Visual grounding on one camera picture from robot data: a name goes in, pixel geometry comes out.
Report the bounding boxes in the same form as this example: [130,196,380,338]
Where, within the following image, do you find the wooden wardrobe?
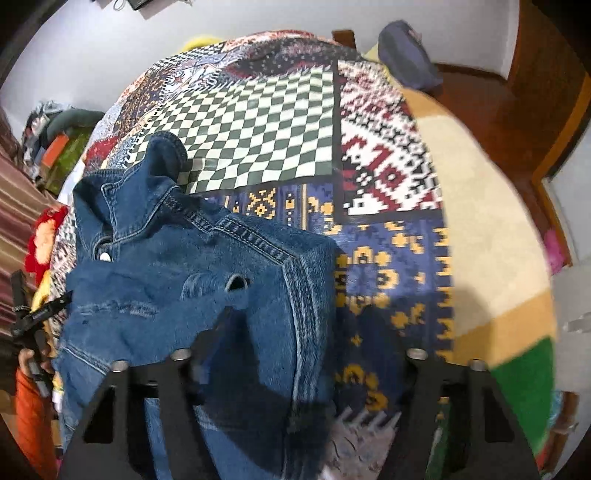
[531,60,591,273]

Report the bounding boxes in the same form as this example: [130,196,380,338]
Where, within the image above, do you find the brown wooden door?
[510,0,589,84]

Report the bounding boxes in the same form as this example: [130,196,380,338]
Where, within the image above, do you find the cream striped fleece blanket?
[402,85,578,476]

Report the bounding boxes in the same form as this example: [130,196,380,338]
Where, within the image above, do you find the person's left forearm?
[14,369,58,480]

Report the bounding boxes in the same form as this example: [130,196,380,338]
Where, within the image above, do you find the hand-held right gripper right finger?
[353,305,541,480]

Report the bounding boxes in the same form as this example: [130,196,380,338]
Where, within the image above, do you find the red plush toy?
[25,205,70,278]

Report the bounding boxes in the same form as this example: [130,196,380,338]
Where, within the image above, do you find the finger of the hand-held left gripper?
[28,290,74,324]

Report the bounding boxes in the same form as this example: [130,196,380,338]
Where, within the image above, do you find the blue denim jacket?
[51,130,345,480]

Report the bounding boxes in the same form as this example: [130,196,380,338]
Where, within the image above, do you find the orange box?
[41,134,70,171]

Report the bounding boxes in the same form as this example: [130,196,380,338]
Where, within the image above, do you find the person's left hand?
[17,346,55,384]

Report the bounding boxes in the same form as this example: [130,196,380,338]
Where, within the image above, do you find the patchwork printed blanket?
[48,30,455,480]

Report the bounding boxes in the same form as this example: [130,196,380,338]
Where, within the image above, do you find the green patterned cloth cover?
[46,129,93,195]

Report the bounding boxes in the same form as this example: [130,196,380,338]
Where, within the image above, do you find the yellow fuzzy blanket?
[178,34,218,52]

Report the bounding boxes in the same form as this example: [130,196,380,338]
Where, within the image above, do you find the pile of clutter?
[23,102,61,153]

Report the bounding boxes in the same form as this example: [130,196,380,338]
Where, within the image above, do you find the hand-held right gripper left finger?
[58,308,245,480]

